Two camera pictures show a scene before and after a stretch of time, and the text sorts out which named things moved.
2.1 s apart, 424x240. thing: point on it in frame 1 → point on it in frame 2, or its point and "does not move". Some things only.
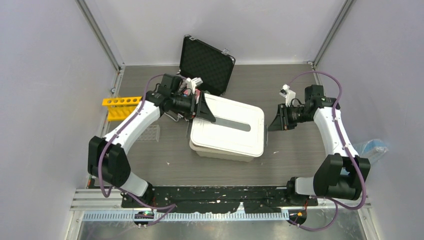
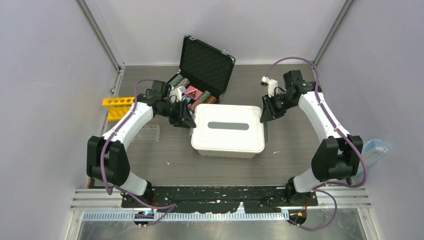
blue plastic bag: [373, 148] does not move
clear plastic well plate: [152, 132] does not move
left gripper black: [200, 109] → [187, 120]
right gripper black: [282, 121] → [269, 112]
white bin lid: [239, 127] does not move
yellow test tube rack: [120, 108] does not move
